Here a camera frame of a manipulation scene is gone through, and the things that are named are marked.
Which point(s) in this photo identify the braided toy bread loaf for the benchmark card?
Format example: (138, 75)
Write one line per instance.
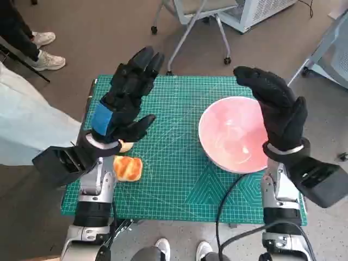
(127, 168)

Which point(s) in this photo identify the black caster wheel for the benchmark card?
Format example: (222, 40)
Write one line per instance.
(343, 157)

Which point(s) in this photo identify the grey office chair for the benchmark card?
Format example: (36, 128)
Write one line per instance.
(190, 11)

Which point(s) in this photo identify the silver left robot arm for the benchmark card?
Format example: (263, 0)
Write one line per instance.
(95, 176)

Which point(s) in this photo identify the black metal table rail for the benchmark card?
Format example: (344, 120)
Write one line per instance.
(126, 225)

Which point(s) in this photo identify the pink bowl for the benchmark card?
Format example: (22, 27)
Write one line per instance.
(231, 130)

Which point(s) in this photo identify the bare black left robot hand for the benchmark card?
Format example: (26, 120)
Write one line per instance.
(122, 89)

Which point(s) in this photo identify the person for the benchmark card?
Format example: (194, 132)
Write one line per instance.
(13, 27)
(27, 122)
(163, 247)

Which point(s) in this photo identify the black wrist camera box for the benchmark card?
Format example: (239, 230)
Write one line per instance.
(62, 163)
(318, 179)

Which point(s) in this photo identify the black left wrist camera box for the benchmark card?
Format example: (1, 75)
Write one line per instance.
(62, 163)

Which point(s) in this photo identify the light blue mesh chair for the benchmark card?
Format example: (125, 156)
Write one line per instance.
(331, 54)

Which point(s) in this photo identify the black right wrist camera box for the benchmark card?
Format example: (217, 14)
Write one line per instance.
(318, 179)

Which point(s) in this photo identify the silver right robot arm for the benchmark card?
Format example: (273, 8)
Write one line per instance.
(281, 190)

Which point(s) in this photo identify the black rod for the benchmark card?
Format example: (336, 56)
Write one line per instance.
(32, 69)

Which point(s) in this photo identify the round toy bread bun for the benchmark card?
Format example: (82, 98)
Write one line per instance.
(126, 146)

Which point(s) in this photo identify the green cutting mat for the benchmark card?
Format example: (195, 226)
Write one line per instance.
(168, 163)

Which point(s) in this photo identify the white perforated cabinet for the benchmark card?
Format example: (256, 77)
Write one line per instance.
(261, 11)

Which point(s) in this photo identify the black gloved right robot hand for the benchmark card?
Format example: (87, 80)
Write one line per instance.
(280, 108)

